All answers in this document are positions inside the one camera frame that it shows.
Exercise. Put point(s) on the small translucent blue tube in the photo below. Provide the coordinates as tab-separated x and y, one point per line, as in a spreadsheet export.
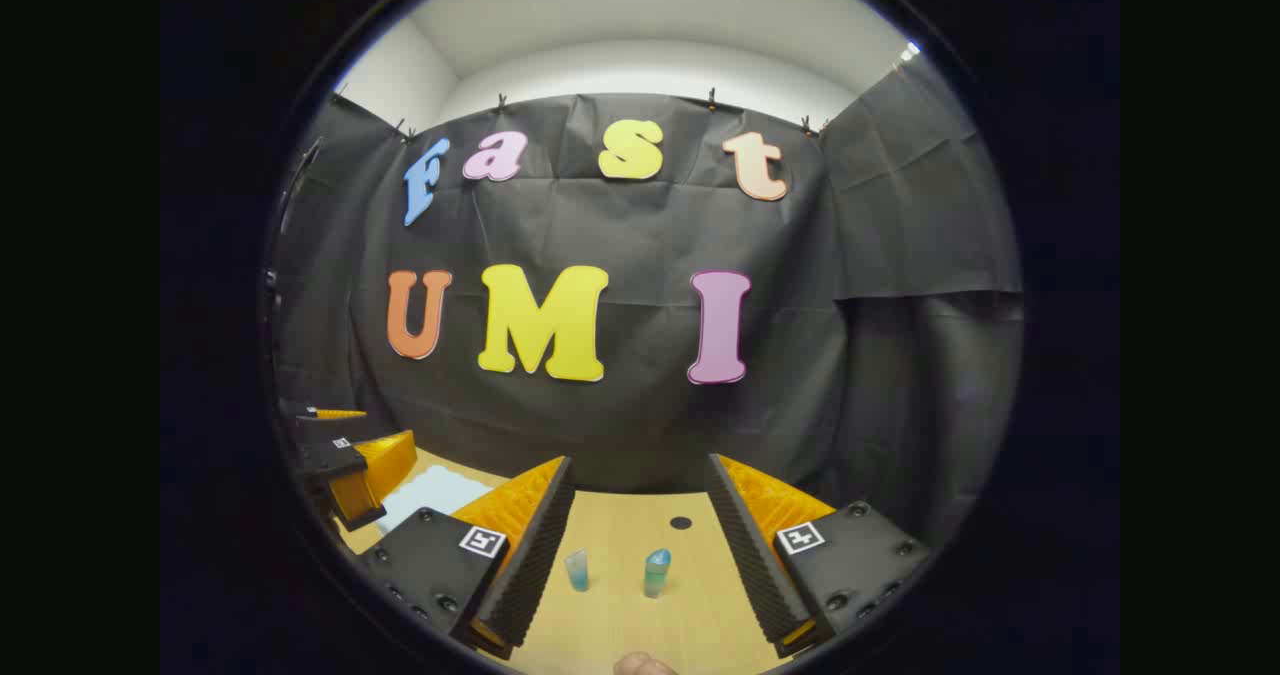
577	571

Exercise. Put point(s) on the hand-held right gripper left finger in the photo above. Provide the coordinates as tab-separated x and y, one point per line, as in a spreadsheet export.
530	555

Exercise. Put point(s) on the ceiling light panel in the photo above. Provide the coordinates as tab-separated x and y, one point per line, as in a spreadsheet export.
910	52

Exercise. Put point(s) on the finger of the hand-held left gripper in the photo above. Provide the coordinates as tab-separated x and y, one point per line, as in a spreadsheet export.
375	470
340	425

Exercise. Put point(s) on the teal bottle with blue cap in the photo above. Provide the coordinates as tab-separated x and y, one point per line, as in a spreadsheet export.
656	575

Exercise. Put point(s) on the black backdrop cloth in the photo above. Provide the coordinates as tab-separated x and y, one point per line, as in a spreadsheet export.
620	425

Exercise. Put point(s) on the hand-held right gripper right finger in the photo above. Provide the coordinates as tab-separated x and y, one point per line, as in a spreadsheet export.
750	545

